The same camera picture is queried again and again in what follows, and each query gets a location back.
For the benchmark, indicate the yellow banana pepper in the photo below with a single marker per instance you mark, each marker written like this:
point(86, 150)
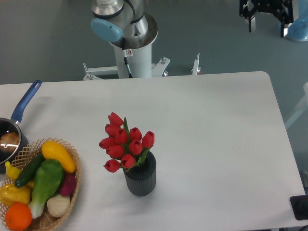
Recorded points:
point(12, 173)

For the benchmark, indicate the purple red radish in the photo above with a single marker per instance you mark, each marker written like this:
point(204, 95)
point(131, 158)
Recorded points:
point(68, 185)

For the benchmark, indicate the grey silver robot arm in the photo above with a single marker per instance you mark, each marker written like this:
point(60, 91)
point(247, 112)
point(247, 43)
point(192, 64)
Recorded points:
point(125, 24)

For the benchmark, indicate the woven wicker basket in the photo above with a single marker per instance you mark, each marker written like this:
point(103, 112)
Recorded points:
point(47, 222)

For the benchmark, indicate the red tulip bouquet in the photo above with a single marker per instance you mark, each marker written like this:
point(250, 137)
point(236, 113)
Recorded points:
point(127, 147)

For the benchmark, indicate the bread roll in pan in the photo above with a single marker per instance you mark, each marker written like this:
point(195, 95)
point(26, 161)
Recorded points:
point(9, 142)

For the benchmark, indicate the yellow squash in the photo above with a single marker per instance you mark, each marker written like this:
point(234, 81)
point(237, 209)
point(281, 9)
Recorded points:
point(56, 151)

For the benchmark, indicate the green bok choy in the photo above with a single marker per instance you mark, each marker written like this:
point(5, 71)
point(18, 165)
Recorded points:
point(46, 182)

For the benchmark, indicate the yellow pumpkin gourd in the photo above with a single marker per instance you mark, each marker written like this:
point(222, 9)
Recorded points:
point(9, 194)

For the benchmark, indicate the white metal base frame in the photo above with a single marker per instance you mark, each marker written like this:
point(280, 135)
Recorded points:
point(158, 69)

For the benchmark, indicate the black device at edge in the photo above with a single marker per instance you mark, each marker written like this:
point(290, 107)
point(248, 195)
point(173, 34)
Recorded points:
point(300, 206)

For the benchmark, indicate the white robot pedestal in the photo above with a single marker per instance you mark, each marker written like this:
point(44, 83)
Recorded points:
point(139, 61)

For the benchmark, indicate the dark green cucumber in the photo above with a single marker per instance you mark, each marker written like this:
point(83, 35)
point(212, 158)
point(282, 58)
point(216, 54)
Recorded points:
point(29, 171)

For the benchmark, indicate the orange fruit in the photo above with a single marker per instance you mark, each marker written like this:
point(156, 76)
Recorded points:
point(18, 217)

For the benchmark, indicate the blue handled saucepan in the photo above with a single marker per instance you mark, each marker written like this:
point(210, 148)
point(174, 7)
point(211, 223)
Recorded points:
point(8, 125)

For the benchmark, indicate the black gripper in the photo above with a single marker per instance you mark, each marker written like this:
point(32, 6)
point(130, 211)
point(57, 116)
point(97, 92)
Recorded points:
point(278, 8)

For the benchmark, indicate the blue plastic bag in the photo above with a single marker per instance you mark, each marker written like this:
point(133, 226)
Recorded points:
point(298, 31)

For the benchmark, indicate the white garlic bulb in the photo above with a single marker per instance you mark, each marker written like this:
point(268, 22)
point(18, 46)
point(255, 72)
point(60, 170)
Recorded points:
point(58, 205)

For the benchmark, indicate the dark grey ribbed vase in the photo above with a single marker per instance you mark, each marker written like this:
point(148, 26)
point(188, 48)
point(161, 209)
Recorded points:
point(141, 180)

